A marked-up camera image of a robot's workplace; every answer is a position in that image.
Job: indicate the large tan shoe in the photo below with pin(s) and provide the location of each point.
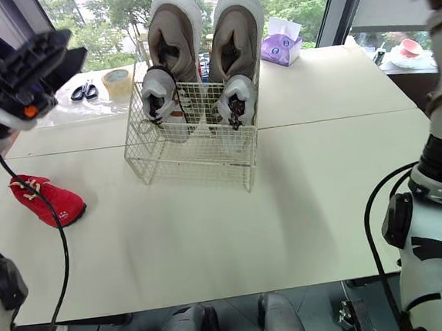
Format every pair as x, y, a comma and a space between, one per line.
235, 36
172, 34

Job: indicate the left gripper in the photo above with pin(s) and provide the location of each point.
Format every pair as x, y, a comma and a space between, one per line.
16, 80

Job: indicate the robot body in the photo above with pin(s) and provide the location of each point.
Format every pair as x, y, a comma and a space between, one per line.
277, 319

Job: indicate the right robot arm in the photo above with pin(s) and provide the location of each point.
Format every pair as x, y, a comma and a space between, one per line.
440, 239

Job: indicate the pink cup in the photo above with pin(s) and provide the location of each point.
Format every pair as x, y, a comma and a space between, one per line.
410, 48

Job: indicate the small grey white shoe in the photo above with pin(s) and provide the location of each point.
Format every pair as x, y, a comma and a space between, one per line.
158, 91
240, 94

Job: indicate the purple tissue box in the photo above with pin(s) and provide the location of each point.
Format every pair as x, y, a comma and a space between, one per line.
280, 50

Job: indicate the roll of tan tape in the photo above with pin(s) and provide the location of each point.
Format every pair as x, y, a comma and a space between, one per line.
117, 83

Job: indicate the small red shoe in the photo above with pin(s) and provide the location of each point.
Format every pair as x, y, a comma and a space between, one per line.
60, 204

